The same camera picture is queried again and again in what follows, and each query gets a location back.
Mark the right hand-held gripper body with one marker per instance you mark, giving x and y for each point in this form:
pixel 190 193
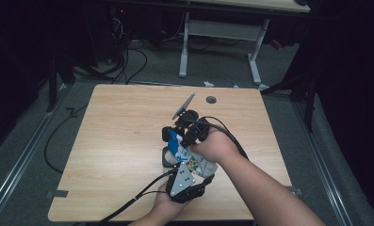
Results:
pixel 195 125

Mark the person's right hand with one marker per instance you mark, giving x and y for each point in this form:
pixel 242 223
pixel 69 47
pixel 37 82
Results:
pixel 217 146

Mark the grey tape strip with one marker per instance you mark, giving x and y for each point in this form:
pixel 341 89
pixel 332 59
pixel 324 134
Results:
pixel 296 190
pixel 57 194

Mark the person's left hand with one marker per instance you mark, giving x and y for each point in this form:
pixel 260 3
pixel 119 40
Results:
pixel 167 205

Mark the small red object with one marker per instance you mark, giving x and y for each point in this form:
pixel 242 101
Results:
pixel 276 44

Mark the metal floor rail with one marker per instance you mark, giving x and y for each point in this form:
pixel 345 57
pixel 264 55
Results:
pixel 322 169
pixel 24 150

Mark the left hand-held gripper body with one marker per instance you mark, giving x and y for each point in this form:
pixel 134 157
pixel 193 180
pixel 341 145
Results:
pixel 183 185

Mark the small white floor object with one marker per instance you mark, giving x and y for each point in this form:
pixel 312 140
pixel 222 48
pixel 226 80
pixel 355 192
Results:
pixel 208 83

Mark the glass jar with black lid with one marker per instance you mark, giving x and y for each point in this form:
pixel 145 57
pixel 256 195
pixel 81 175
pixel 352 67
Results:
pixel 167 157

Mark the black metal stand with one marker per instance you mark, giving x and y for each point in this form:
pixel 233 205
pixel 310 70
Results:
pixel 52 88
pixel 310 106

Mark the white and blue pouch bag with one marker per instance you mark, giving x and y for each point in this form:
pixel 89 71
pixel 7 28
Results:
pixel 194 160

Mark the desk with white metal legs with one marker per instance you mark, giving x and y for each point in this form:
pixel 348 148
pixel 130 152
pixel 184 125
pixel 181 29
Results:
pixel 222 31

